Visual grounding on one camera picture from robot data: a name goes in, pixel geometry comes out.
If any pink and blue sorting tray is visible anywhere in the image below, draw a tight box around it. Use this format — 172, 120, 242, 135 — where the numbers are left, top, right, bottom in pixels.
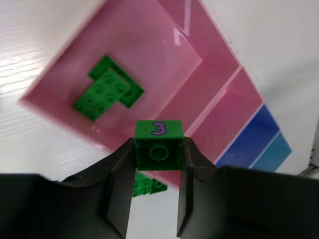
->
17, 0, 293, 192

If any dark green long lego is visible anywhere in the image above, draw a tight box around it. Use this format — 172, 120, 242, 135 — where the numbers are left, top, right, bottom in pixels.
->
88, 55, 145, 109
72, 68, 130, 121

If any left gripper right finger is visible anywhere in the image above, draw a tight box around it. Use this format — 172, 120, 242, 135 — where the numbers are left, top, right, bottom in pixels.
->
176, 137, 319, 239

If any dark green double lego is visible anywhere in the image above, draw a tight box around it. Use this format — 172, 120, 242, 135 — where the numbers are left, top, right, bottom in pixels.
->
132, 172, 167, 198

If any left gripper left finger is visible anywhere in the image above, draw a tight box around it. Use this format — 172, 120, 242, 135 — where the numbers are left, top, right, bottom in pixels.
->
0, 138, 136, 239

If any dark green lego with number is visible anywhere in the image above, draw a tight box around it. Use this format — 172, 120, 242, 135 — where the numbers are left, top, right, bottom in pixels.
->
134, 120, 184, 171

